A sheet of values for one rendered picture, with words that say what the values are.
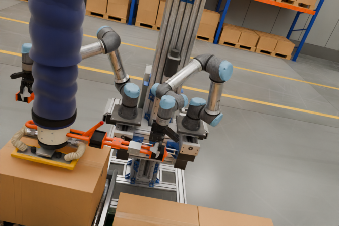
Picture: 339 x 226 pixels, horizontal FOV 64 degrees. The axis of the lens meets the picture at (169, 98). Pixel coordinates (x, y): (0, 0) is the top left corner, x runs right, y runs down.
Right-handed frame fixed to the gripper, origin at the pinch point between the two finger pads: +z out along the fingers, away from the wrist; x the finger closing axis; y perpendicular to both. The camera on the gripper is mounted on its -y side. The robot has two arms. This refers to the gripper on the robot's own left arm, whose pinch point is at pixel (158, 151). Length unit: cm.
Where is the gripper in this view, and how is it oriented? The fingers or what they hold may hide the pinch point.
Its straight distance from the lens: 159.4
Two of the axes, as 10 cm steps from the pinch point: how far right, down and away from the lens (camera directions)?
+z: -2.2, 8.6, 4.6
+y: -9.7, -2.3, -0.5
